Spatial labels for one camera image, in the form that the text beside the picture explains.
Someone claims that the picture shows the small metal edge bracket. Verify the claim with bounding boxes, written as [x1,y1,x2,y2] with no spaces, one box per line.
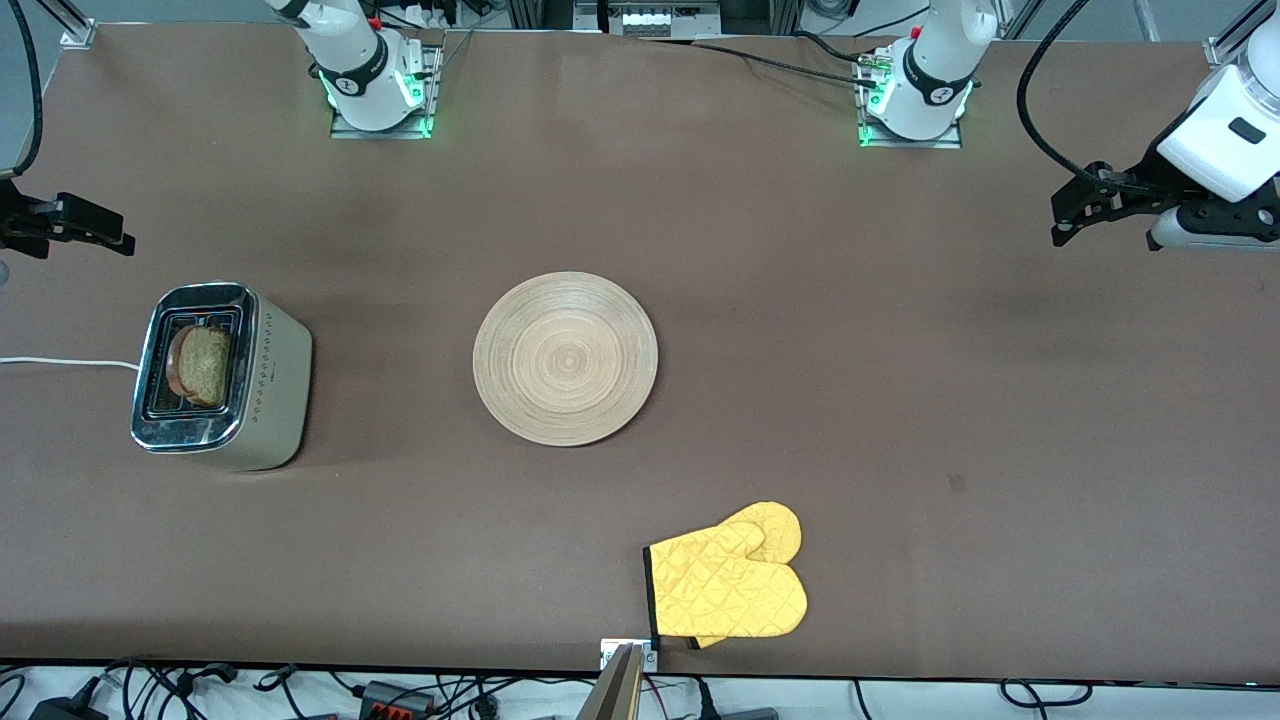
[600,638,661,673]

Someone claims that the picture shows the thick black table cable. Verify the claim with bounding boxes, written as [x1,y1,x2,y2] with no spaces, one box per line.
[793,30,869,65]

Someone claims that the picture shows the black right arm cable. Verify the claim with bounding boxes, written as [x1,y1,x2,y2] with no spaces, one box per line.
[0,0,45,182]

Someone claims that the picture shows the round wooden plate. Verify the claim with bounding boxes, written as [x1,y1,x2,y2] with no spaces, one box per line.
[472,271,660,448]

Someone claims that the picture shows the white power strip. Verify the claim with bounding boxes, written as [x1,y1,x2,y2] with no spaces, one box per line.
[620,5,723,38]

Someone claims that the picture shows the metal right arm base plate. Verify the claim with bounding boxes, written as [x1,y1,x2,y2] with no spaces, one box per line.
[330,45,443,140]

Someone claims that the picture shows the black looped floor cable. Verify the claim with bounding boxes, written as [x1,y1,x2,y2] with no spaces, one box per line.
[1000,680,1093,711]

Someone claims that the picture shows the thin black table cable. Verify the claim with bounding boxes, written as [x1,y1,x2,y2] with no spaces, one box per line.
[640,36,883,89]

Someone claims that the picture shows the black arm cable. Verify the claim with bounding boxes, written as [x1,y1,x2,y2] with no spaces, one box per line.
[1017,0,1161,196]
[0,0,45,182]

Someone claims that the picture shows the red and black connector block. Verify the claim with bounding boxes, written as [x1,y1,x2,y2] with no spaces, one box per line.
[360,680,438,717]

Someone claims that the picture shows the silver two-slot toaster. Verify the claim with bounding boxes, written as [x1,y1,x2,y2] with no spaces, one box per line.
[130,282,314,473]

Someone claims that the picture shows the metal camera stand bar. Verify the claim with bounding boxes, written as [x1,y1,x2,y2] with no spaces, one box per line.
[575,643,646,720]

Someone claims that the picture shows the white toaster power cord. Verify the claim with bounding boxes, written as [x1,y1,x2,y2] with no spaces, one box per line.
[0,355,142,372]

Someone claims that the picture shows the black power adapter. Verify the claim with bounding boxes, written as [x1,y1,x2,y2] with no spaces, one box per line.
[28,697,109,720]

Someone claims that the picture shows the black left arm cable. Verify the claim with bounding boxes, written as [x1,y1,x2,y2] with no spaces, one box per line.
[1017,0,1161,196]

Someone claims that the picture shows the yellow quilted oven mitt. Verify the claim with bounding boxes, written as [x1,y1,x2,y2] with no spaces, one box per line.
[643,520,809,639]
[690,502,803,651]

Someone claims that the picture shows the brown bread slice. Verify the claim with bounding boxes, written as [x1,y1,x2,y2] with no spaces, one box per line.
[165,325,234,408]

